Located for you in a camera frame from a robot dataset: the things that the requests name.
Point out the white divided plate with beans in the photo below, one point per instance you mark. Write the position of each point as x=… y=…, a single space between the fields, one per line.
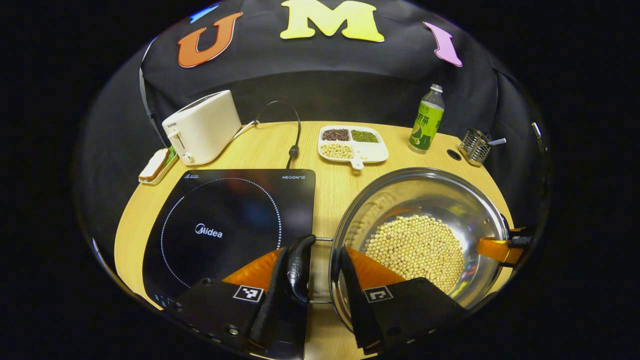
x=367 y=150

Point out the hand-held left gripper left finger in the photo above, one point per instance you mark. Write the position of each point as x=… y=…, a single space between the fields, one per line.
x=267 y=305

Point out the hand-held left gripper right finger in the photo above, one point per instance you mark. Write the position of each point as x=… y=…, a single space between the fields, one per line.
x=357 y=305

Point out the white toaster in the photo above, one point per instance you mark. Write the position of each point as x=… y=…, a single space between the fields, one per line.
x=205 y=125

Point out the green label drink bottle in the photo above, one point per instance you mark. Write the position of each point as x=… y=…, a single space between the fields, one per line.
x=426 y=125

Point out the black induction cooktop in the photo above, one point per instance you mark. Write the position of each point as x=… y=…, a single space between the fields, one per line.
x=220 y=210

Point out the steel pot with soybeans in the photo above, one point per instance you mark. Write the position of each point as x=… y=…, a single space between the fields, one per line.
x=420 y=240

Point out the small tray with bread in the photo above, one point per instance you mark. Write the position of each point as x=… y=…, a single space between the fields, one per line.
x=156 y=165

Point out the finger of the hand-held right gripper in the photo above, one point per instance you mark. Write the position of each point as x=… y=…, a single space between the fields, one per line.
x=495 y=248
x=520 y=232

